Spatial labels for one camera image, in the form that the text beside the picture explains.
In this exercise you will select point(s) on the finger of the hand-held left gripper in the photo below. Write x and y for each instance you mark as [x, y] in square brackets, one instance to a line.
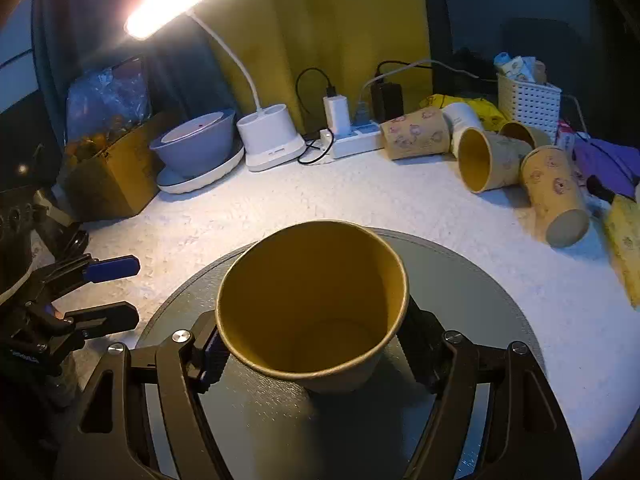
[112, 267]
[107, 316]

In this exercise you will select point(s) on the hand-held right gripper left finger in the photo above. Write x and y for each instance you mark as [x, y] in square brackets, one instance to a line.
[215, 357]

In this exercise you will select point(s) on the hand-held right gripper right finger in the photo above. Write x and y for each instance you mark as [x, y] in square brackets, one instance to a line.
[424, 355]

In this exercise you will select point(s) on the printed brown paper cup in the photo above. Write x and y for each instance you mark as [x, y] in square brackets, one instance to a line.
[502, 160]
[555, 185]
[522, 132]
[415, 132]

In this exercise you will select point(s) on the white paper cup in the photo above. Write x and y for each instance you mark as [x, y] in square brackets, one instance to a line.
[462, 115]

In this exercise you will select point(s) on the grey round mat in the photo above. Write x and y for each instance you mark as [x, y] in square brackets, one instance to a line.
[465, 280]

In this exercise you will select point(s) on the cardboard box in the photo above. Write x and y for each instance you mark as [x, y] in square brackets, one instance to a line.
[117, 180]

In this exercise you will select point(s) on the purple bowl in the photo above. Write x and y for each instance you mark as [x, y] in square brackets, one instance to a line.
[200, 157]

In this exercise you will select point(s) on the white plate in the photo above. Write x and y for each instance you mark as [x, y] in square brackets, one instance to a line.
[220, 172]

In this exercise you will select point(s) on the blue plastic bag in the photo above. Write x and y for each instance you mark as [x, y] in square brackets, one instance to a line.
[107, 95]

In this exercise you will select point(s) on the white desk lamp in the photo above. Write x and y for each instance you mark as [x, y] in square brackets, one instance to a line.
[270, 135]

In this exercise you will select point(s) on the white power strip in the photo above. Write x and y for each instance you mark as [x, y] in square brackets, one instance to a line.
[352, 142]

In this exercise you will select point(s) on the yellow printed packet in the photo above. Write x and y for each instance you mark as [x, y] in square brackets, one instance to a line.
[625, 245]

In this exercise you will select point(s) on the yellow plastic bag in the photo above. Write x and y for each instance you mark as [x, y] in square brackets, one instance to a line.
[487, 110]

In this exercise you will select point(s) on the black power adapter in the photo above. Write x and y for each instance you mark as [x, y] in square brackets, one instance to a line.
[387, 100]

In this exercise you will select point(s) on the white charger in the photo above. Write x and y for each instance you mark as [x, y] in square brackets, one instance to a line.
[336, 112]

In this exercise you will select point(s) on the pink white box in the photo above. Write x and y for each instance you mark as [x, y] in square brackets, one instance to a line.
[567, 135]

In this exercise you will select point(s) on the purple cloth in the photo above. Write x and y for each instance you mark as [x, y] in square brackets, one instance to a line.
[607, 160]

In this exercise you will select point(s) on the white slotted basket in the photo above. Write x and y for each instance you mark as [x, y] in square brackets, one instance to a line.
[530, 102]

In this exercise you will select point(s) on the packets in basket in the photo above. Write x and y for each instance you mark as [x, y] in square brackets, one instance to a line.
[520, 67]

